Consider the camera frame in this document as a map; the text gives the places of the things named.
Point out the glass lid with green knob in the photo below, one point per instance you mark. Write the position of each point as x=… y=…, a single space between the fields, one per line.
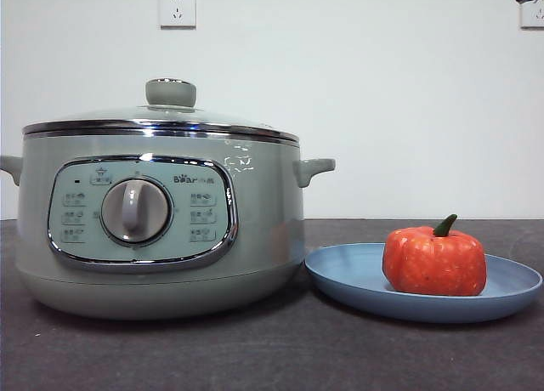
x=171 y=94

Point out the orange pumpkin with green stem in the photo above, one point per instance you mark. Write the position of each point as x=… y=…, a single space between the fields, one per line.
x=433 y=263

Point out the pale green electric steamer pot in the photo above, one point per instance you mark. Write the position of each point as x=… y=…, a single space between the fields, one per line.
x=263 y=221

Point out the blue round plate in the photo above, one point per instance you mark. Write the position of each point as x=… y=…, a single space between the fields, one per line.
x=340 y=280

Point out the grey steamer control dial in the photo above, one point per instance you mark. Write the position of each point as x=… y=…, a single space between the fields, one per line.
x=136 y=210

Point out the white wall socket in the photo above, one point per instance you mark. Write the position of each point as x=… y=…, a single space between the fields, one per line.
x=534 y=16
x=178 y=9

